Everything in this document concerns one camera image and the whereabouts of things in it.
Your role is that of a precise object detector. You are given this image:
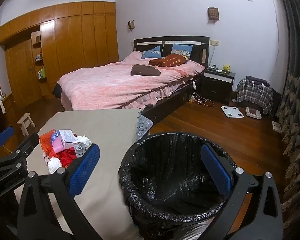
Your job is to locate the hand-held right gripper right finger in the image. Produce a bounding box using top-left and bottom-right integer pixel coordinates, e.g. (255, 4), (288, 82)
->
(201, 144), (283, 240)

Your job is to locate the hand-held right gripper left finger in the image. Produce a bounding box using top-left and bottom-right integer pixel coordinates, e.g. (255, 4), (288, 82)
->
(17, 144), (105, 240)

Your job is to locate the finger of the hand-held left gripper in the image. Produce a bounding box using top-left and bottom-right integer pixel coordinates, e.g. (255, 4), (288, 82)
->
(0, 132), (40, 179)
(0, 126), (15, 167)

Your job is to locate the orange mesh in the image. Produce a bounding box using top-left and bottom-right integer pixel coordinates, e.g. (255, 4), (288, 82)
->
(39, 129), (59, 159)

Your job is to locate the pink packet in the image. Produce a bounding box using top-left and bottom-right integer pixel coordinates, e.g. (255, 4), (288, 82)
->
(51, 136), (65, 153)

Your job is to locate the white bag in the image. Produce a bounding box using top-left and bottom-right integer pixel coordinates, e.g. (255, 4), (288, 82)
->
(47, 156), (63, 174)

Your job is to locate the white packet with blue print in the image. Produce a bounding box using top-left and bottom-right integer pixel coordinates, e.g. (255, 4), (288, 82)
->
(59, 129), (77, 149)

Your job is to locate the trash bin with black bag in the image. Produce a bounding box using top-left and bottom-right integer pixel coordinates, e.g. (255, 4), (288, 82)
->
(118, 132), (238, 240)

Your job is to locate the grey crumpled cloth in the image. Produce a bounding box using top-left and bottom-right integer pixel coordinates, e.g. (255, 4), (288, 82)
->
(74, 142), (87, 158)

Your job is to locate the small wooden stool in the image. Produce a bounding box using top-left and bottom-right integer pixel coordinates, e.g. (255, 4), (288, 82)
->
(16, 113), (36, 136)

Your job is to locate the wooden desk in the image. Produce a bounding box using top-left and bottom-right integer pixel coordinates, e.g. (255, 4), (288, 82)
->
(0, 94), (15, 137)

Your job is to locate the white crumpled paper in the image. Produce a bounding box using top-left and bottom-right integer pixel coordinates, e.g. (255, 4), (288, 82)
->
(75, 135), (92, 145)

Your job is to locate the beige table cover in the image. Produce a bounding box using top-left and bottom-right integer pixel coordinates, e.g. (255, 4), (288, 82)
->
(26, 109), (142, 240)

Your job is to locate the white bathroom scale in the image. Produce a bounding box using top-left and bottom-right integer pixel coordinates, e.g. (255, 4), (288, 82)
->
(221, 106), (244, 118)

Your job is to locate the scale with brown centre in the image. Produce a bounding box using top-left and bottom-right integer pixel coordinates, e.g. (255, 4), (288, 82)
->
(245, 106), (262, 120)

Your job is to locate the blue patterned cloth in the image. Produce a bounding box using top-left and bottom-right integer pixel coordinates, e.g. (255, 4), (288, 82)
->
(136, 112), (154, 139)

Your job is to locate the dark nightstand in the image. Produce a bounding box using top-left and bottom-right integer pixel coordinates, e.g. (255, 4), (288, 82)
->
(201, 67), (236, 104)

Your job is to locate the plaid cloth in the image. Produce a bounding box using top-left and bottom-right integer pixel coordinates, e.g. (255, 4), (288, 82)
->
(236, 78), (273, 113)

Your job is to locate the pink blanket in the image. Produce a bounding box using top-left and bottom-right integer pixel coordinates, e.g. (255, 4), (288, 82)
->
(57, 51), (205, 110)

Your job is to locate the dark clothing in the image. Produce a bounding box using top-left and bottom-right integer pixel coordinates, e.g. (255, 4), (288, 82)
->
(246, 76), (270, 86)

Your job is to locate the dark patterned curtain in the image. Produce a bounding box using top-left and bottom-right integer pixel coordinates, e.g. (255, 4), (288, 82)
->
(275, 0), (300, 230)

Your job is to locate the wooden wardrobe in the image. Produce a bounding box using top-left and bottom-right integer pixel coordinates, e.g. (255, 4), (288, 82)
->
(0, 1), (119, 100)

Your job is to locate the brown pillow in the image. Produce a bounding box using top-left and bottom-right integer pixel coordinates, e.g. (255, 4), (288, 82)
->
(131, 64), (161, 76)

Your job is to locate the red dotted pillow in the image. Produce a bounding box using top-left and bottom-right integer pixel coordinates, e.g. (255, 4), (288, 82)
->
(148, 54), (189, 68)

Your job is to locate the blue pillow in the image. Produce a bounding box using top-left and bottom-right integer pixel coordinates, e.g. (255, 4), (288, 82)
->
(141, 45), (163, 59)
(170, 44), (193, 57)

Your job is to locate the dark wooden bed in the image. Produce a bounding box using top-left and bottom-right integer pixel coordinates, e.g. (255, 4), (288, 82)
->
(52, 36), (210, 128)

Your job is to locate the white cable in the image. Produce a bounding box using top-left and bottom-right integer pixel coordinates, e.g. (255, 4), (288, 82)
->
(195, 94), (215, 107)

